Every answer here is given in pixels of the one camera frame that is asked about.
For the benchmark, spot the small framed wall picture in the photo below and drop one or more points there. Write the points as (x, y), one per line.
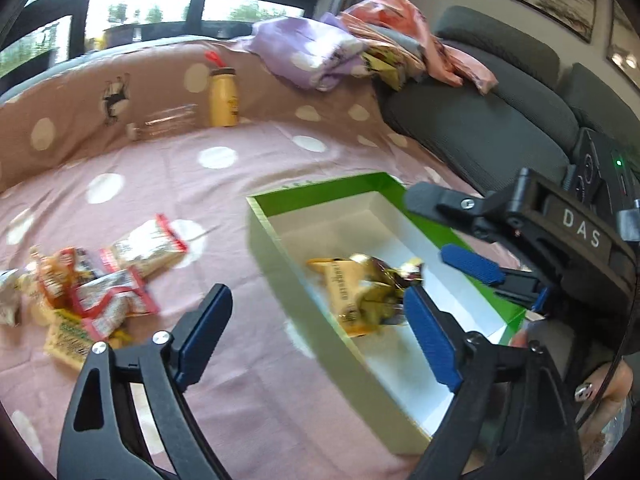
(625, 45)

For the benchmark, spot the gold dark snack packet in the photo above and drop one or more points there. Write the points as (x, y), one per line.
(380, 285)

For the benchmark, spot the grey sofa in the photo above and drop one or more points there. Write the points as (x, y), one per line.
(475, 125)

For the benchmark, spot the white blue red-edged snack packet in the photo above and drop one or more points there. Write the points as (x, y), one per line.
(110, 300)

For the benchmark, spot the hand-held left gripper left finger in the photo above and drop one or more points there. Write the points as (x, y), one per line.
(205, 335)

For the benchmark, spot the yellow printed cloth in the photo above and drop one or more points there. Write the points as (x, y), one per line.
(387, 67)

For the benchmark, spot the orange snack packet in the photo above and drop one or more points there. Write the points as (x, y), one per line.
(65, 270)

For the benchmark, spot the dark planter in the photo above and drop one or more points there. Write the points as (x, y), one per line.
(165, 30)

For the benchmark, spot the brown polka-dot bolster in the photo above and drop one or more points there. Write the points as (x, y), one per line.
(65, 90)

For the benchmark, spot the person's right forearm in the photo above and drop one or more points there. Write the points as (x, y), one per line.
(612, 390)

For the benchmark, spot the white grain snack packet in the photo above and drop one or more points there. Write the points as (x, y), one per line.
(12, 300)

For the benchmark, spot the black framed window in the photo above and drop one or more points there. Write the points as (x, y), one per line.
(195, 5)

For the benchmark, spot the purple polka-dot cloth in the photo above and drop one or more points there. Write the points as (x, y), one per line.
(300, 45)

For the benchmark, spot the pink polka-dot bed sheet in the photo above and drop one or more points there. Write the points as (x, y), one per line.
(165, 180)

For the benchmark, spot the pink printed cloth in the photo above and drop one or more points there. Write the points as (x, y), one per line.
(395, 12)

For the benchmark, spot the green cardboard box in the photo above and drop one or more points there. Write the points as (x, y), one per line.
(380, 210)

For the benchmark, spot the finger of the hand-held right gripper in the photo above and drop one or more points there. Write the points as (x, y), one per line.
(450, 205)
(470, 262)

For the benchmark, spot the grey folded cloth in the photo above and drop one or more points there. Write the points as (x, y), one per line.
(405, 42)

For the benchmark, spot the clear plastic bottle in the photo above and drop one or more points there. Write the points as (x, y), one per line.
(165, 122)

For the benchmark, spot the yellow snack packet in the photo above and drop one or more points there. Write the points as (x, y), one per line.
(340, 285)

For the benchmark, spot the person's right hand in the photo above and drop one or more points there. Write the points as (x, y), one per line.
(519, 338)

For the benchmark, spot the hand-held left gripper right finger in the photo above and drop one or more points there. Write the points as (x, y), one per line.
(430, 340)

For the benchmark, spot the cream red-edged snack packet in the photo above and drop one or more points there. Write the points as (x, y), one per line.
(145, 245)

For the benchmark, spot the green white cracker packet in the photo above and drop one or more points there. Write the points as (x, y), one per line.
(67, 342)

